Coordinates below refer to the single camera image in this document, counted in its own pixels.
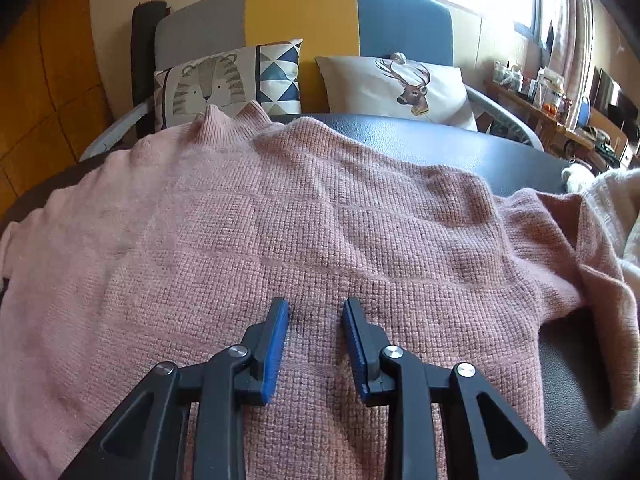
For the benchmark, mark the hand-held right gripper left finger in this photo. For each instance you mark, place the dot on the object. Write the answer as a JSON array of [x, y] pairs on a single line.
[[277, 340]]

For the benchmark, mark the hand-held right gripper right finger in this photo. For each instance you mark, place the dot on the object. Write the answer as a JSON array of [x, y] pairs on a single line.
[[355, 345]]

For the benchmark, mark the pink knit sweater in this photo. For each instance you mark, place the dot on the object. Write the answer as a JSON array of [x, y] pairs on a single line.
[[300, 220]]

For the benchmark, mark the black leather bench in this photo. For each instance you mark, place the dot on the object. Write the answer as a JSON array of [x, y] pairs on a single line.
[[425, 135]]

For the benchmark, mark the deer print cushion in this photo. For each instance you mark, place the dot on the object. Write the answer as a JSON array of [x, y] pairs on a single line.
[[360, 85]]

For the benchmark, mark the tiger print cushion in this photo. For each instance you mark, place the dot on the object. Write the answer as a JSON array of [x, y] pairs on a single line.
[[210, 85]]

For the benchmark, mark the cream knit sweater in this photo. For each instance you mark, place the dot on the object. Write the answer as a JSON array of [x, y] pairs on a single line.
[[610, 200]]

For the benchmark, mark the cluttered wooden desk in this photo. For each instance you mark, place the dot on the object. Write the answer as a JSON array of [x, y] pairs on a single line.
[[515, 95]]

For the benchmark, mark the grey yellow blue sofa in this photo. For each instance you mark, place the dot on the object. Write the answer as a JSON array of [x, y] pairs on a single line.
[[300, 15]]

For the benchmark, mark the black monitor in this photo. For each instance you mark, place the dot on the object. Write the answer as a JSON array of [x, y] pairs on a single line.
[[615, 95]]

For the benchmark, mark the beige patterned curtain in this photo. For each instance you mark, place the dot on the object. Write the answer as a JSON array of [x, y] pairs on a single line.
[[575, 25]]

